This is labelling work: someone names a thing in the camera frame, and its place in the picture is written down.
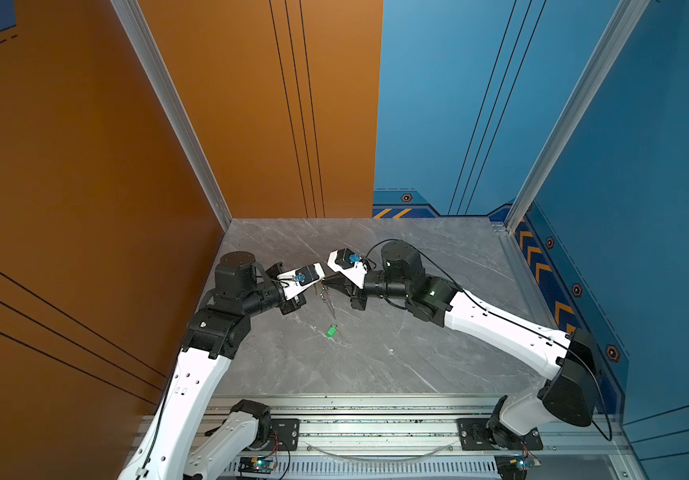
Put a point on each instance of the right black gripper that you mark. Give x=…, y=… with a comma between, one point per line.
x=359, y=301

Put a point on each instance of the left aluminium corner post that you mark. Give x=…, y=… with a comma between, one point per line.
x=138, y=32

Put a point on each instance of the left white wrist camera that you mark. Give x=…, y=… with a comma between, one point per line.
x=296, y=282

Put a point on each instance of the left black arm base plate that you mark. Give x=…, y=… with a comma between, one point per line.
x=283, y=430

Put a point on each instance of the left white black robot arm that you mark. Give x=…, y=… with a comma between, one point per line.
x=242, y=289

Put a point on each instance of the aluminium front rail frame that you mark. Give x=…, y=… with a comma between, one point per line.
x=396, y=436

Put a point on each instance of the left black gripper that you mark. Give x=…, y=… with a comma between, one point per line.
x=291, y=306

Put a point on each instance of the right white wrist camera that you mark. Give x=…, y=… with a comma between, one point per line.
x=350, y=264

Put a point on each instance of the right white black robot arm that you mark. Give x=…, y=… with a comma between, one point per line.
x=568, y=388

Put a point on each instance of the aluminium corner post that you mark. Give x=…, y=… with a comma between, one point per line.
x=613, y=40
x=138, y=32

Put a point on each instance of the right aluminium corner post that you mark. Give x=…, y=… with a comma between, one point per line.
x=613, y=40

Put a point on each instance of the small circuit board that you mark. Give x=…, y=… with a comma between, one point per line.
x=257, y=466
x=517, y=467

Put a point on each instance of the right small circuit board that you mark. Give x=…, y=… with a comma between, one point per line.
x=517, y=467

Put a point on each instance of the left small circuit board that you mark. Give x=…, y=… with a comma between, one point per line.
x=257, y=466

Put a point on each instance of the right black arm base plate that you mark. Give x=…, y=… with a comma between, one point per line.
x=476, y=435

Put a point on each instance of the green key tag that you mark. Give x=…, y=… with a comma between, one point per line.
x=332, y=331

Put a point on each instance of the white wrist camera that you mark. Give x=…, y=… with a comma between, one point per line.
x=296, y=282
x=350, y=264

